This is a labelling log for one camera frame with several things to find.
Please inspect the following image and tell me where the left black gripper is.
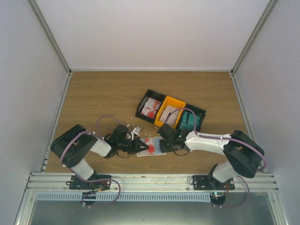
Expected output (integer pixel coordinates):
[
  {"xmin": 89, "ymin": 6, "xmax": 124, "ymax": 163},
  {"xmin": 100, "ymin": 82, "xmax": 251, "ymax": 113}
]
[{"xmin": 117, "ymin": 137, "xmax": 149, "ymax": 155}]

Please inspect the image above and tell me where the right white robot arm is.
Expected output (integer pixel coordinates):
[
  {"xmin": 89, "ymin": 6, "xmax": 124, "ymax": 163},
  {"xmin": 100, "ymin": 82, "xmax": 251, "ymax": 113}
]
[{"xmin": 157, "ymin": 123, "xmax": 266, "ymax": 190}]

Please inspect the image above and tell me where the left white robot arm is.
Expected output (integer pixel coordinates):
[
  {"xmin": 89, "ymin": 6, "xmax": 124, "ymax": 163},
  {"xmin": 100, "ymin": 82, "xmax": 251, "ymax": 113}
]
[{"xmin": 50, "ymin": 124, "xmax": 149, "ymax": 189}]

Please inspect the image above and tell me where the teal card stack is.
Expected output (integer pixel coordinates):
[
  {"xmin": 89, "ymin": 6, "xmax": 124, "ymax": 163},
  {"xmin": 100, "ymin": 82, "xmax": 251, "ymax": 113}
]
[{"xmin": 179, "ymin": 111, "xmax": 202, "ymax": 130}]

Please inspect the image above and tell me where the white patterned card stack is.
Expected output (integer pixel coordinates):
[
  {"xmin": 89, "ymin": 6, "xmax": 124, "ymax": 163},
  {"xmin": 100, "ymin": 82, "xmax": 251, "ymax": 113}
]
[{"xmin": 159, "ymin": 105, "xmax": 180, "ymax": 126}]

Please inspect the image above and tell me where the orange card bin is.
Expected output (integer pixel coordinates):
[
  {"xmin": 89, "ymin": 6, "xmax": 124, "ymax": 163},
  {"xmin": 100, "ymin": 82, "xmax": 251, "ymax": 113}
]
[{"xmin": 154, "ymin": 96, "xmax": 186, "ymax": 128}]

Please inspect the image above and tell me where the right black card bin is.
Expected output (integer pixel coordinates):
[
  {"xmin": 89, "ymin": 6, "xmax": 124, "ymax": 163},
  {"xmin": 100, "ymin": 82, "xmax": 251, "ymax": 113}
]
[{"xmin": 176, "ymin": 103, "xmax": 206, "ymax": 132}]

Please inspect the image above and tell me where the black card bin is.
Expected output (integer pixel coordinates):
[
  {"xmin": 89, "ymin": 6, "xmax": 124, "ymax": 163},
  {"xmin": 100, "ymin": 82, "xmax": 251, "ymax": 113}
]
[
  {"xmin": 135, "ymin": 89, "xmax": 166, "ymax": 124},
  {"xmin": 176, "ymin": 103, "xmax": 206, "ymax": 132}
]

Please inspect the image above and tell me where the red card stack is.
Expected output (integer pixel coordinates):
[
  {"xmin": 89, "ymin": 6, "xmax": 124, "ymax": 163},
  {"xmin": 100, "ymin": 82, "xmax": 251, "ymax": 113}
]
[{"xmin": 140, "ymin": 98, "xmax": 161, "ymax": 118}]

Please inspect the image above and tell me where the left black card bin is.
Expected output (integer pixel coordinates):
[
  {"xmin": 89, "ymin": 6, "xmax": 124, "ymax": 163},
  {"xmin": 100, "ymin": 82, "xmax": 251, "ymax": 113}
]
[{"xmin": 135, "ymin": 89, "xmax": 166, "ymax": 124}]

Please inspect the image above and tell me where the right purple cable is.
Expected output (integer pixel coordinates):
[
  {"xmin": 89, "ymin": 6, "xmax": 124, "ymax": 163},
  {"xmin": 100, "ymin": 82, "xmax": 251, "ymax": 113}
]
[{"xmin": 164, "ymin": 107, "xmax": 268, "ymax": 173}]

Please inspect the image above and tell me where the purple cable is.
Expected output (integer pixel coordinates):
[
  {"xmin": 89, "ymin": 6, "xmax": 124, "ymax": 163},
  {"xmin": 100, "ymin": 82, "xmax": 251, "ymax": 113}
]
[
  {"xmin": 164, "ymin": 107, "xmax": 268, "ymax": 173},
  {"xmin": 60, "ymin": 114, "xmax": 125, "ymax": 181}
]

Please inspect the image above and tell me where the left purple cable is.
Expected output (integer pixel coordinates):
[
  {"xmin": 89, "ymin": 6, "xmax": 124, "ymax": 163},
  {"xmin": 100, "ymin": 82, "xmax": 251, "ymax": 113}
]
[{"xmin": 60, "ymin": 114, "xmax": 125, "ymax": 181}]

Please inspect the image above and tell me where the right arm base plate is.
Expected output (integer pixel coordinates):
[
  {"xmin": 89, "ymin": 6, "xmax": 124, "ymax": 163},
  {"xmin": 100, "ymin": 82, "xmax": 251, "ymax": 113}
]
[{"xmin": 191, "ymin": 174, "xmax": 236, "ymax": 207}]

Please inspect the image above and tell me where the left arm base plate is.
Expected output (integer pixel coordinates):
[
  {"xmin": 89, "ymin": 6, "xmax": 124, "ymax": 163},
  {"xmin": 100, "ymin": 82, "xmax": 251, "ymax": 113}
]
[{"xmin": 66, "ymin": 174, "xmax": 112, "ymax": 206}]

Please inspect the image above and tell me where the aluminium front rail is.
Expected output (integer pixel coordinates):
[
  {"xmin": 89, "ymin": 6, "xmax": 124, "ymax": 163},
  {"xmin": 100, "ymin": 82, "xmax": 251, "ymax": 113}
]
[{"xmin": 25, "ymin": 173, "xmax": 279, "ymax": 193}]

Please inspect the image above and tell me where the slotted cable duct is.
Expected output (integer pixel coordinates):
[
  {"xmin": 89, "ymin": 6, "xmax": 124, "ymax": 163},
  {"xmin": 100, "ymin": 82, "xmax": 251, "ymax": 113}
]
[{"xmin": 36, "ymin": 192, "xmax": 210, "ymax": 203}]

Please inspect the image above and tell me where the left aluminium frame post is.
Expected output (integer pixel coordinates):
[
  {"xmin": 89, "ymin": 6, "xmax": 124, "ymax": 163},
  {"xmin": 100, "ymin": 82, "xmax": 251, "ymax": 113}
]
[{"xmin": 28, "ymin": 0, "xmax": 72, "ymax": 75}]

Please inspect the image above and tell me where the aluminium frame post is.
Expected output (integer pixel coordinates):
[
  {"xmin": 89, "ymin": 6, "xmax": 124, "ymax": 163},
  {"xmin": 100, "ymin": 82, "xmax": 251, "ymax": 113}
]
[
  {"xmin": 229, "ymin": 0, "xmax": 279, "ymax": 77},
  {"xmin": 28, "ymin": 0, "xmax": 72, "ymax": 75}
]

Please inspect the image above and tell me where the right aluminium frame post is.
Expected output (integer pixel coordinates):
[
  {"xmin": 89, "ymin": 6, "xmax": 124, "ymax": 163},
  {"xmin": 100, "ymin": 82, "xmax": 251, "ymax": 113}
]
[{"xmin": 229, "ymin": 0, "xmax": 279, "ymax": 77}]

